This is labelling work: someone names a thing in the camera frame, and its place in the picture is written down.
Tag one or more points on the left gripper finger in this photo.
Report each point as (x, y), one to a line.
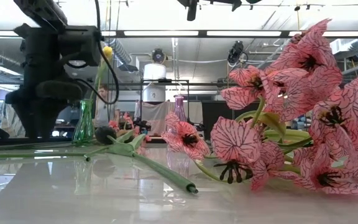
(48, 121)
(30, 121)

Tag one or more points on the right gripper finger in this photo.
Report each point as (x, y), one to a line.
(192, 11)
(235, 4)

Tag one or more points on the black tulip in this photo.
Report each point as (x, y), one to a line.
(169, 175)

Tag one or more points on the pink flower bunch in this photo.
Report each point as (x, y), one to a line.
(235, 143)

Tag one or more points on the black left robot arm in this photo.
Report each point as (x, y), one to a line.
(42, 53)

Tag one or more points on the green glass vase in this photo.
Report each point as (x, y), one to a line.
(84, 127)

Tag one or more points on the red background flowers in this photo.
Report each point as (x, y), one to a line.
(126, 119)

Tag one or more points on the pink glass vase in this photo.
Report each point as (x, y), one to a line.
(180, 110)

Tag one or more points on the black ceiling spotlight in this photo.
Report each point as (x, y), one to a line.
(235, 51)

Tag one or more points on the person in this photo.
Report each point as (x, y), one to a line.
(103, 107)

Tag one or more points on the white cylindrical tank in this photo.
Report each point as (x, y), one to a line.
(154, 71)

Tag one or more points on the black partition panel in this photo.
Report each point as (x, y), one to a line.
(213, 121)

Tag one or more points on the silver ventilation duct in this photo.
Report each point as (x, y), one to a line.
(123, 53)

